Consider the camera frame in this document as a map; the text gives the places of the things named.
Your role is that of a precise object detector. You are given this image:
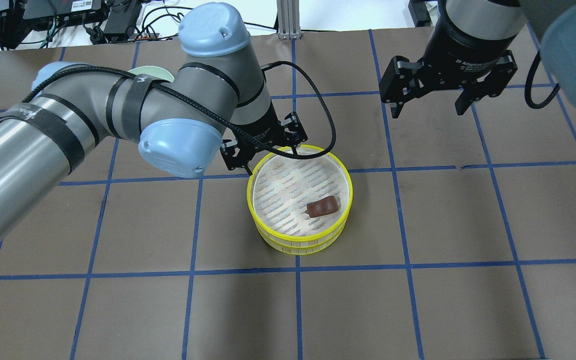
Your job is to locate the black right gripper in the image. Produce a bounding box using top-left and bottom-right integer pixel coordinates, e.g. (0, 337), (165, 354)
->
(379, 20), (518, 119)

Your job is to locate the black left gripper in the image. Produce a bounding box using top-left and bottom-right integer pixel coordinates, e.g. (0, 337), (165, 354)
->
(219, 111), (308, 172)

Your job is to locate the yellow steamer layer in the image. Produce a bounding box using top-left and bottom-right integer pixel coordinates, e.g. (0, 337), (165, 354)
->
(246, 146), (354, 237)
(255, 221), (346, 256)

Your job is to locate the brown bun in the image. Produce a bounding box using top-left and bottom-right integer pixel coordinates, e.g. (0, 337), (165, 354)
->
(305, 195), (339, 218)

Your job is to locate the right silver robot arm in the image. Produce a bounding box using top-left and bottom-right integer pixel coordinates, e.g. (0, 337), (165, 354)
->
(379, 0), (576, 118)

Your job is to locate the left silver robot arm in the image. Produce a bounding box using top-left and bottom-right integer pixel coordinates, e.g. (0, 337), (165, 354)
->
(0, 2), (307, 241)

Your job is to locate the light green plate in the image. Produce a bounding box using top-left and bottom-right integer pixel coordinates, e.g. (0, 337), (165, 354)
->
(128, 65), (175, 83)

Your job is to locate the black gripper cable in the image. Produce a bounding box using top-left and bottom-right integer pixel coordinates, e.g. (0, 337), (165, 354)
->
(524, 50), (561, 109)

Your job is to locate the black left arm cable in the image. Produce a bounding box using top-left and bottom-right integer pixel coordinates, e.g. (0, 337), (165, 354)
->
(23, 61), (337, 160)

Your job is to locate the aluminium frame post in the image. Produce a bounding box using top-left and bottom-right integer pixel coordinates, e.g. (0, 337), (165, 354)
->
(276, 0), (302, 40)

